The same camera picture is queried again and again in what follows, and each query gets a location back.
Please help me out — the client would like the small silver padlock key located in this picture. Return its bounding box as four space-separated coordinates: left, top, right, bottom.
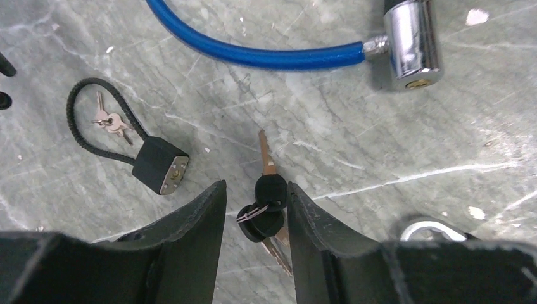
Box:
92 91 133 146

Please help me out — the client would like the red handled adjustable wrench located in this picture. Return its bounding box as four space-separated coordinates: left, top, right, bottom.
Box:
399 217 469 242

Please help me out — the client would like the blue cable lock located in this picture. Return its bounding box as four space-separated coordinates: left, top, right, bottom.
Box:
144 0 445 92

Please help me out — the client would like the black cable padlock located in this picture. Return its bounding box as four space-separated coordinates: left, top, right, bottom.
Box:
66 77 191 196

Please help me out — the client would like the black USB cable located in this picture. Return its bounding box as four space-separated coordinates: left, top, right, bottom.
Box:
0 52 18 111

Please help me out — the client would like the black car key bunch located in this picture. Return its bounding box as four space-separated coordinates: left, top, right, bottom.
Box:
236 129 293 277

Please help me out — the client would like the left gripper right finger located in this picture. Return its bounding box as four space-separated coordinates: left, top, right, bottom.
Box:
287 183 536 303

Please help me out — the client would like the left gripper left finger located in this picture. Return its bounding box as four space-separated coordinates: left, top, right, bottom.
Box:
1 180 227 303

